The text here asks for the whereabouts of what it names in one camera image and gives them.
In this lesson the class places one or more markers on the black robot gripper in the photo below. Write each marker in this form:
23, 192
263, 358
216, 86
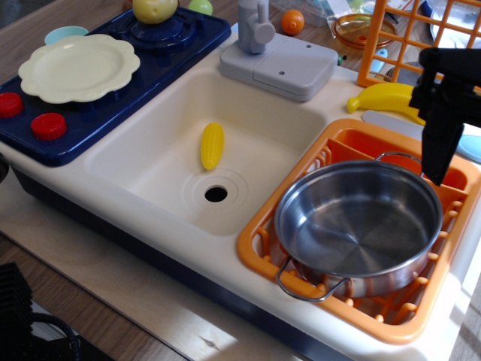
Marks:
449, 84

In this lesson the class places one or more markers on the stainless steel pan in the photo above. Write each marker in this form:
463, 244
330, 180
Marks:
360, 228

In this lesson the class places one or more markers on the orange grid rack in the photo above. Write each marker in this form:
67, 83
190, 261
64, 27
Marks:
397, 35

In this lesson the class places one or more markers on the orange drying rack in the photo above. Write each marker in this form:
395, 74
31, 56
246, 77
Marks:
397, 317

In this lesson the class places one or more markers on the cream toy sink unit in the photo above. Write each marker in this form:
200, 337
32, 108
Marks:
144, 187

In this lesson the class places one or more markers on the light blue toy utensil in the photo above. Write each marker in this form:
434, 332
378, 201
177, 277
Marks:
470, 147

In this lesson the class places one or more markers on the grey toy knife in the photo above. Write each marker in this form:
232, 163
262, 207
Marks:
394, 124

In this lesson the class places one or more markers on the yellow toy banana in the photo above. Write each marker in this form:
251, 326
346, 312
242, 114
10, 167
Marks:
393, 97

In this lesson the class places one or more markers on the transparent orange lid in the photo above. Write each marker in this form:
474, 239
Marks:
353, 29

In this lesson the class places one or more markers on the grey toy faucet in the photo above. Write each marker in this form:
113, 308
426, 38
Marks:
261, 57

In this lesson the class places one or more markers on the orange toy fruit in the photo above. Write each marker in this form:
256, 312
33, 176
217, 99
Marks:
292, 22

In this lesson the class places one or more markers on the yellow toy corn cob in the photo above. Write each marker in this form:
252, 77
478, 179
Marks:
212, 144

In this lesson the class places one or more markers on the green toy ball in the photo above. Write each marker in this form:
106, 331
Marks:
201, 6

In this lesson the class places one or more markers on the yellow toy potato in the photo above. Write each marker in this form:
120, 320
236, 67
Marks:
153, 12

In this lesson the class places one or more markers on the cream scalloped plate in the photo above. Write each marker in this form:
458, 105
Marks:
78, 69

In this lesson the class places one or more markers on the light blue toy bowl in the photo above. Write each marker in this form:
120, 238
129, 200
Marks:
64, 32

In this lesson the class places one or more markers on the red stove knob right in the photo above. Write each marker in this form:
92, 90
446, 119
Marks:
49, 126

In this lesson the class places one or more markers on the red stove knob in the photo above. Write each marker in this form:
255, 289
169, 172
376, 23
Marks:
49, 126
11, 105

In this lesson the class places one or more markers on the navy blue toy stove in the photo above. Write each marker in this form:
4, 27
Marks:
166, 51

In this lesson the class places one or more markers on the red stove knob left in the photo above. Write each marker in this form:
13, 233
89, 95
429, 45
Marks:
11, 105

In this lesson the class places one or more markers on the black ribbed object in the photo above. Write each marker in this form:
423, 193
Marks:
16, 314

